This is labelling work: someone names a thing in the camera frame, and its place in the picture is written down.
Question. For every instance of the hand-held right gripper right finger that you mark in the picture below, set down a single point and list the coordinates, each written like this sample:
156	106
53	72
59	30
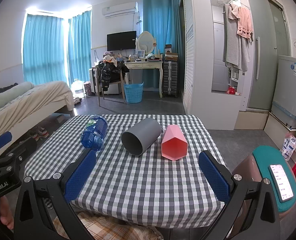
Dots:
214	177

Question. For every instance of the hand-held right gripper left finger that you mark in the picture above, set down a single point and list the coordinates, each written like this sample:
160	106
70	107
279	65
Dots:
80	176

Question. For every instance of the pink hexagonal cup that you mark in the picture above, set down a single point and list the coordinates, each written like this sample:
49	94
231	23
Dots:
174	142

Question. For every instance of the grey cup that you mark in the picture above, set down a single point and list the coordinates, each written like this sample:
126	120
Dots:
140	136

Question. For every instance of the person's left hand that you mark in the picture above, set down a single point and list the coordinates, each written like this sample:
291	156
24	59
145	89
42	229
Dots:
5	213

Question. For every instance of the pair of sneakers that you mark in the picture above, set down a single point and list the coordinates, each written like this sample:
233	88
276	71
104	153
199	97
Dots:
39	133

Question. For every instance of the blue plastic water bottle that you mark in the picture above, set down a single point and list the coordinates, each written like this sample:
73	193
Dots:
94	132

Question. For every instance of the brown stool with teal cushion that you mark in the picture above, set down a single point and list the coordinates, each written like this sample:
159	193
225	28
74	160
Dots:
261	160

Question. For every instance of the pale green duvet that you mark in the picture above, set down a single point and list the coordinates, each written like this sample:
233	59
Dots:
15	91

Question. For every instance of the dark clothing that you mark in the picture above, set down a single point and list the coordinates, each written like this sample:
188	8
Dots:
5	88

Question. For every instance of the bed with cream blanket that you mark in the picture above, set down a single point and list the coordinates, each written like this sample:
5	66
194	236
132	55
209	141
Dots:
38	100

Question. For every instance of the plaid beige blanket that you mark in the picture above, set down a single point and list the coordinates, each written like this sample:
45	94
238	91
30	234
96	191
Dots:
105	227

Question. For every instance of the grey white checkered tablecloth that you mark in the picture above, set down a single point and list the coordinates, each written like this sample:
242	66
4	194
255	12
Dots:
143	187

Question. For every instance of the smartphone with lit screen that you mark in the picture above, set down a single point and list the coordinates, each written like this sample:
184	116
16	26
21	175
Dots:
281	182

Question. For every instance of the white detergent bag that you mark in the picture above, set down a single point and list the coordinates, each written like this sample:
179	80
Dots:
288	146

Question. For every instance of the clear large water jug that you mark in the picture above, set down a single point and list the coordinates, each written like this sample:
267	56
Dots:
78	88

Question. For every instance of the patterned gift bag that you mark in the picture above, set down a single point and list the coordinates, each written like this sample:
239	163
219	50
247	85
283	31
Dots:
87	88

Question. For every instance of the white mini fridge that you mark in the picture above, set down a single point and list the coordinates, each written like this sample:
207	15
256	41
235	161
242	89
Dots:
114	88

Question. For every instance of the blue plastic laundry basket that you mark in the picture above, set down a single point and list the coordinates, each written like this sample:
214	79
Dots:
133	93

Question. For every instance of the wooden chair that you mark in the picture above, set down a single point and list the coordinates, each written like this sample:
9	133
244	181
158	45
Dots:
120	85

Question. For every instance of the wide teal window curtain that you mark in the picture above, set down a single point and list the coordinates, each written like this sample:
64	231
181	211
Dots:
44	47

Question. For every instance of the black jacket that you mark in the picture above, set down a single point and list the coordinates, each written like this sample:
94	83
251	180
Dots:
108	73

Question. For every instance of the grey ribbed suitcase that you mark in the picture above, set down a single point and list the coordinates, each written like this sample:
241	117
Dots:
170	78

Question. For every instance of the white wardrobe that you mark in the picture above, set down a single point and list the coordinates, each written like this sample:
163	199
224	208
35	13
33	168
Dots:
200	67

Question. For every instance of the white washing machine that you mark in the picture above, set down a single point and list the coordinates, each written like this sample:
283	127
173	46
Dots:
290	87

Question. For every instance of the narrow teal window curtain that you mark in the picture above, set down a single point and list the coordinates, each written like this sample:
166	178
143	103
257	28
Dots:
79	50

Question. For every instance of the wardrobe mirror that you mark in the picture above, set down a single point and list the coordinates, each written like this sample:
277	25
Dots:
219	55

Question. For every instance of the white dressing table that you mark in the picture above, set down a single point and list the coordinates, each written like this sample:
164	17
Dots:
143	65

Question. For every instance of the cardboard box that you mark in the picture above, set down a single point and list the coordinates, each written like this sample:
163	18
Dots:
171	55

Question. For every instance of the grey hanging towel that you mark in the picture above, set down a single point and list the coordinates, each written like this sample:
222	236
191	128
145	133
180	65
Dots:
234	47

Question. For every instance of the black television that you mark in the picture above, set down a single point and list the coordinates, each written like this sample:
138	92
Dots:
121	40

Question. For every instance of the frosted glass sliding door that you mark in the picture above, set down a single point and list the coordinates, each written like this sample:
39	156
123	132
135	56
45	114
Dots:
265	42

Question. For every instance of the white oval vanity mirror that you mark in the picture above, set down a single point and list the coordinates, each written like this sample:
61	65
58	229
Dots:
146	41

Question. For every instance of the pink hanging towel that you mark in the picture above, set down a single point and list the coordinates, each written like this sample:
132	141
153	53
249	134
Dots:
245	22

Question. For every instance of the tall dark teal curtain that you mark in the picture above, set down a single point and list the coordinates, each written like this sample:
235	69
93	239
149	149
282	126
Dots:
160	17

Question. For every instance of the white air conditioner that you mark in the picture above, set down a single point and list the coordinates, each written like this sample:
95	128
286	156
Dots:
120	8

